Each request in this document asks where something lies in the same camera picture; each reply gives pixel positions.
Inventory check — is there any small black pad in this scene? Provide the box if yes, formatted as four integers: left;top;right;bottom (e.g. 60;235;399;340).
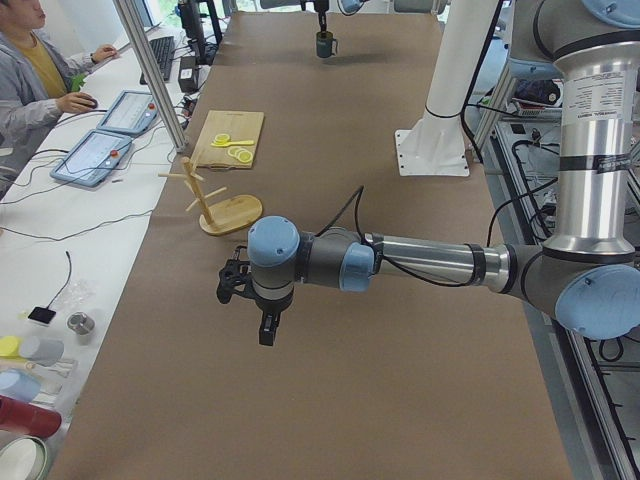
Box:
27;306;56;325

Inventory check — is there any seated person grey jacket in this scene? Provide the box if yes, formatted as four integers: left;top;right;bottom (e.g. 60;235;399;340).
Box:
1;1;117;194

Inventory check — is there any light blue cup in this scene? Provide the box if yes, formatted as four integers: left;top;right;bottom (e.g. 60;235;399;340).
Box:
0;369;41;403

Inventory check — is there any yellow cup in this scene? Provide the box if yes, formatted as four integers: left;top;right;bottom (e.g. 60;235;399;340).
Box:
0;336;22;358

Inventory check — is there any wooden cup rack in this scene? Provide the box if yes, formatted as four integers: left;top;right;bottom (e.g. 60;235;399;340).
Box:
159;156;263;236

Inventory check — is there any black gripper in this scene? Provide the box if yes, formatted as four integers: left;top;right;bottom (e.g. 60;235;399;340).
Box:
216;245;280;347

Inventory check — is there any lemon slice stack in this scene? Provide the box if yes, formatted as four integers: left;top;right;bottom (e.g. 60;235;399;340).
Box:
226;146;254;165

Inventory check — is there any near teach pendant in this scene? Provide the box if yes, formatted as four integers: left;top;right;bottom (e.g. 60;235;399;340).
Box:
50;129;133;188

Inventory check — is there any aluminium frame post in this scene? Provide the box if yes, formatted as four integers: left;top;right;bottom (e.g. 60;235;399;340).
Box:
113;0;187;153

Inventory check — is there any black monitor stand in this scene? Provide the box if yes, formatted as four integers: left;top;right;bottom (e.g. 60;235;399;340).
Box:
177;0;223;66

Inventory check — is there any red bottle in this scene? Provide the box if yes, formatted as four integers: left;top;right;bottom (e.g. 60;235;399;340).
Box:
1;396;62;439

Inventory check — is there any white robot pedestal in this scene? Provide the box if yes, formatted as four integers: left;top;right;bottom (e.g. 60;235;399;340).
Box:
395;0;501;177

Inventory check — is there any black keyboard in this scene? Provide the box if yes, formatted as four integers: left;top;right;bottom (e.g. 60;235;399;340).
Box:
149;36;175;82

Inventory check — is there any grey cup lying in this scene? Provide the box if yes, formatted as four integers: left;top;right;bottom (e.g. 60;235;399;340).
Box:
19;336;64;367

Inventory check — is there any far teach pendant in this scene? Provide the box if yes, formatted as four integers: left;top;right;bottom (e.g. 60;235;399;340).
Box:
96;90;158;137

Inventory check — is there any white bowl green rim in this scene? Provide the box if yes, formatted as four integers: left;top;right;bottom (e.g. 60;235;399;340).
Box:
1;436;51;480

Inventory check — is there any bamboo cutting board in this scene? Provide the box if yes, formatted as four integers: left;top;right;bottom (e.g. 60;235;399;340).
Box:
191;110;265;169

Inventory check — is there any yellow toy knife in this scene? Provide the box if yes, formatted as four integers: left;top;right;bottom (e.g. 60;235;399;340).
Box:
210;140;255;148

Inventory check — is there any teach pendant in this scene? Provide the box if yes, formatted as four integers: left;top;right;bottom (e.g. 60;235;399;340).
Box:
96;90;158;137
50;129;133;188

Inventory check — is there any black power adapter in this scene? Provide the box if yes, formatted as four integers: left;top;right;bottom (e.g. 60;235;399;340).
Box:
178;56;199;93

